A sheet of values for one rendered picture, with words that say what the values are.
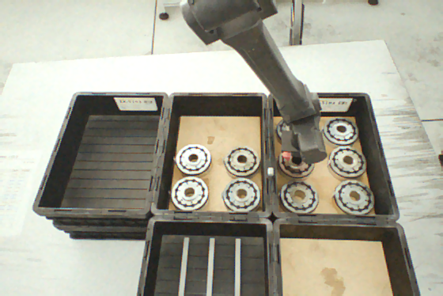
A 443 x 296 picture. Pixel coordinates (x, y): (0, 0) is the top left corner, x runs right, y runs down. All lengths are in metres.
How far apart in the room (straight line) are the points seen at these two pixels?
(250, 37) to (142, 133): 0.69
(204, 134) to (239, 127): 0.11
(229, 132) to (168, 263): 0.43
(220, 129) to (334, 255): 0.49
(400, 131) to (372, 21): 1.72
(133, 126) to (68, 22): 2.08
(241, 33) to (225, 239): 0.59
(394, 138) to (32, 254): 1.24
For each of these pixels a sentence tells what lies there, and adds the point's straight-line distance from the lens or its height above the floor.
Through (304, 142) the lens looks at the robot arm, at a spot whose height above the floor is 1.08.
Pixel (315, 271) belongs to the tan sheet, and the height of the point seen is 0.83.
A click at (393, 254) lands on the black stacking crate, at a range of 0.94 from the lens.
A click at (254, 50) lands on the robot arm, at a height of 1.37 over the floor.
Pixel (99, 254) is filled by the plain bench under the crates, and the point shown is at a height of 0.70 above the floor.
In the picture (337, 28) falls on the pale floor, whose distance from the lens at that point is 2.84.
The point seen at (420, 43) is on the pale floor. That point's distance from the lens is 2.91.
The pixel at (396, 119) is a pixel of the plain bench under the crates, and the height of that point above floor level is 0.70.
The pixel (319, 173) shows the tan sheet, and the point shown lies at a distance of 1.02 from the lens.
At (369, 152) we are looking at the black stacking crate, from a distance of 1.05.
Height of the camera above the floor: 1.71
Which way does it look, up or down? 58 degrees down
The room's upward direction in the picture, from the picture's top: 4 degrees counter-clockwise
